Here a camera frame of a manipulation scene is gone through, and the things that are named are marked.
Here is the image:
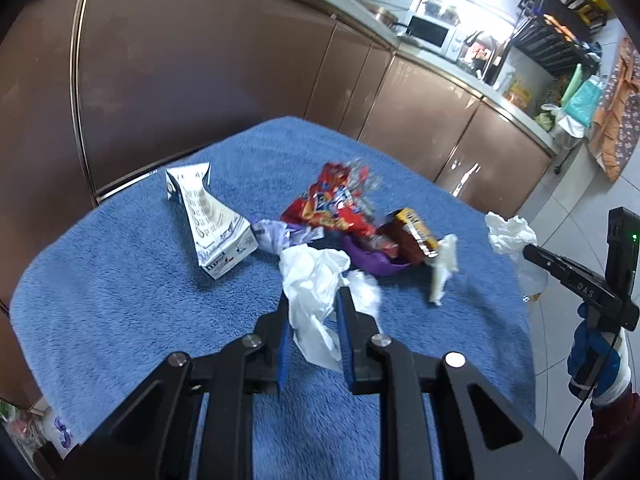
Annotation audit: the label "teal plastic bag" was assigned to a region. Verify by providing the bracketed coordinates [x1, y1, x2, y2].
[563, 76, 603, 128]

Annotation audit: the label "brown kitchen cabinets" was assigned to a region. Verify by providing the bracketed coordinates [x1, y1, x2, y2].
[1, 0, 550, 304]

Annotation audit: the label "black cable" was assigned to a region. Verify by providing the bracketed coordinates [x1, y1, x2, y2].
[556, 328, 624, 456]

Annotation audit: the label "white microwave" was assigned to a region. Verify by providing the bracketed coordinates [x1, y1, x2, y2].
[404, 12, 464, 61]

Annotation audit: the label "white tissue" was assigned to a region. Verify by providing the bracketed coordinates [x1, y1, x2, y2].
[485, 211, 538, 262]

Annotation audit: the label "white milk carton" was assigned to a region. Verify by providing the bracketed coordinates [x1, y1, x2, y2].
[165, 162, 258, 280]

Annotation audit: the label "blue fluffy table cloth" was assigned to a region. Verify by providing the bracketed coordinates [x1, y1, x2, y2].
[10, 117, 536, 479]

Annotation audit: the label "right blue white gloved hand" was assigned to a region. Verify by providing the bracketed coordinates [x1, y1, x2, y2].
[567, 304, 631, 408]

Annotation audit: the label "small purple white wrapper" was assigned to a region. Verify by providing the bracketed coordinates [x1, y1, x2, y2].
[250, 219, 324, 255]

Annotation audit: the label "brown yellow snack bag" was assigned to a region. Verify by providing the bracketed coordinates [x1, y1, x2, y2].
[378, 207, 438, 266]

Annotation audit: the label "copper pot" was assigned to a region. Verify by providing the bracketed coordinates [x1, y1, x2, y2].
[362, 2, 398, 28]

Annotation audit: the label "white folded paper towel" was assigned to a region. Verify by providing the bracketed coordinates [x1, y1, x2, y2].
[430, 234, 459, 306]

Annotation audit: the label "white plastic bag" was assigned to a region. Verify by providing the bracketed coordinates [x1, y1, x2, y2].
[279, 244, 382, 372]

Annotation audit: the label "red snack bag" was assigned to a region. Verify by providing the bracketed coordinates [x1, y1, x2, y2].
[280, 158, 381, 236]

